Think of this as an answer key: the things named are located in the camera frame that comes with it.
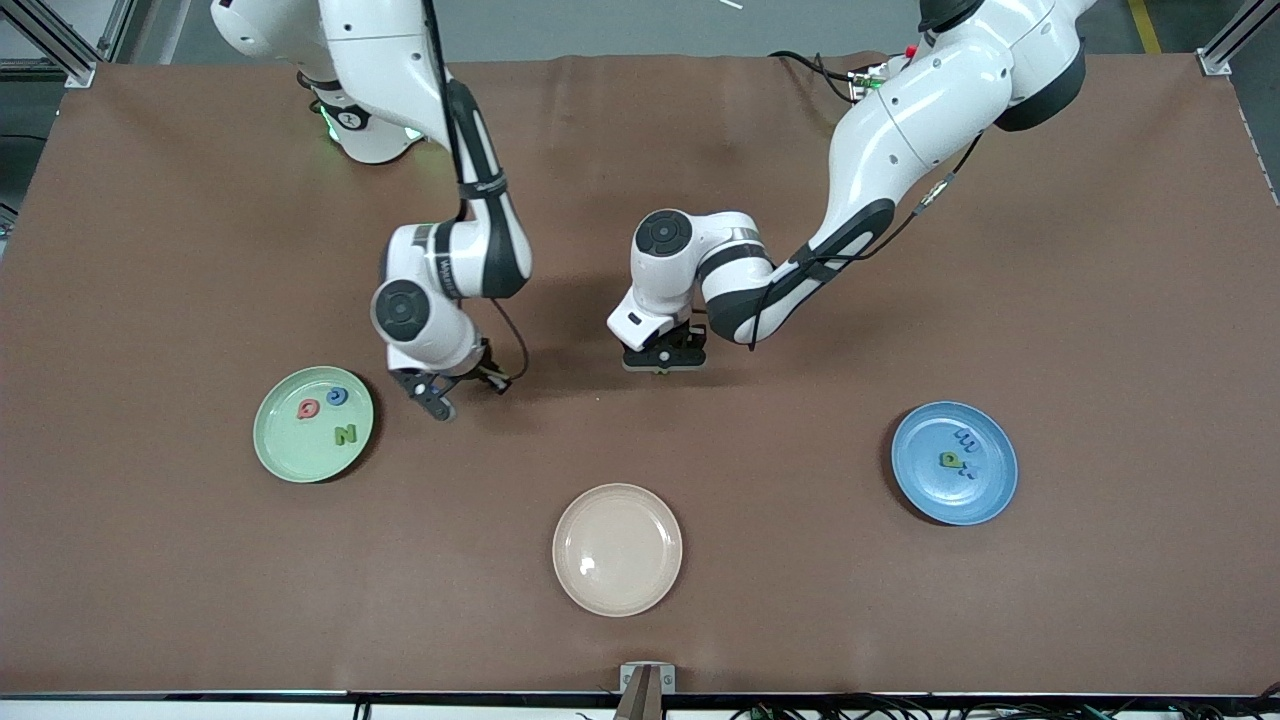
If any light green round plate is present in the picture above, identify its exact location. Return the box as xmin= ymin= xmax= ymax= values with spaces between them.
xmin=252 ymin=366 xmax=376 ymax=485

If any beige round plate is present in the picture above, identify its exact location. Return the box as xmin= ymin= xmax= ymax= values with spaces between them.
xmin=552 ymin=483 xmax=684 ymax=618

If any blue round plate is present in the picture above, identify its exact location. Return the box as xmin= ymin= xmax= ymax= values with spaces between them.
xmin=891 ymin=401 xmax=1019 ymax=527

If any grey metal camera bracket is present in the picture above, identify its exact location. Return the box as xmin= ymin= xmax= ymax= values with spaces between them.
xmin=619 ymin=662 xmax=677 ymax=720

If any aluminium frame post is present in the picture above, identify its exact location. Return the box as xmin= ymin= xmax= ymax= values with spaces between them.
xmin=0 ymin=0 xmax=98 ymax=89
xmin=1197 ymin=0 xmax=1280 ymax=77

